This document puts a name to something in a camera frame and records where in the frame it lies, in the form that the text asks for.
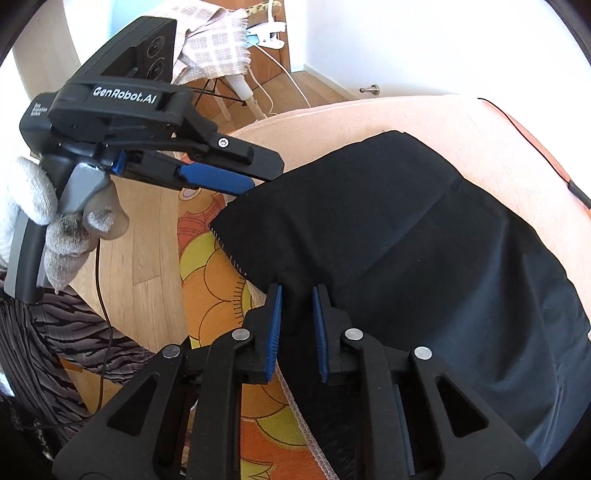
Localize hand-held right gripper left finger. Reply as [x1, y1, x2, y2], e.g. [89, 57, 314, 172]
[53, 282, 284, 480]

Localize white cable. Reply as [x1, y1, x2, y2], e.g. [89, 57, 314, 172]
[248, 41, 311, 117]

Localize pink bed sheet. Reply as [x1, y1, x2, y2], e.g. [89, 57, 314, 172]
[226, 93, 591, 261]

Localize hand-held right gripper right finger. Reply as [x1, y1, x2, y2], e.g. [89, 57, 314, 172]
[311, 284, 542, 480]

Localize person's striped clothing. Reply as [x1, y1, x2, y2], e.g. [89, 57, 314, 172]
[0, 285, 186, 446]

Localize black cable with thick end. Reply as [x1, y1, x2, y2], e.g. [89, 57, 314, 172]
[477, 97, 591, 208]

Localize black pants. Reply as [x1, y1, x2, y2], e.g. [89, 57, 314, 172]
[209, 130, 591, 480]

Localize leopard print cloth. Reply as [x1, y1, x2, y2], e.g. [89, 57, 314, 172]
[244, 0, 283, 25]

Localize person's left hand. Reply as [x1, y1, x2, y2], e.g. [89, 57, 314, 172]
[0, 156, 127, 296]

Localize orange printed blanket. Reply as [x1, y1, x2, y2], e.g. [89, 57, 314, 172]
[177, 184, 334, 480]

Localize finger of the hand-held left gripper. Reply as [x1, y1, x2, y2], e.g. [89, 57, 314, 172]
[174, 115, 285, 182]
[124, 151, 256, 196]

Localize checked beige cloth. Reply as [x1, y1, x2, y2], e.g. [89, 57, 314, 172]
[159, 0, 253, 87]

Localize thin-legged chair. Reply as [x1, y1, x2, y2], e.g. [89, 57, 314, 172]
[185, 74, 260, 124]

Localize white clip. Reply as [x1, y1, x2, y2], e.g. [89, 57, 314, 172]
[246, 17, 288, 49]

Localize thin black cable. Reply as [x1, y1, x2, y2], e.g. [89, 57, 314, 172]
[17, 237, 115, 433]

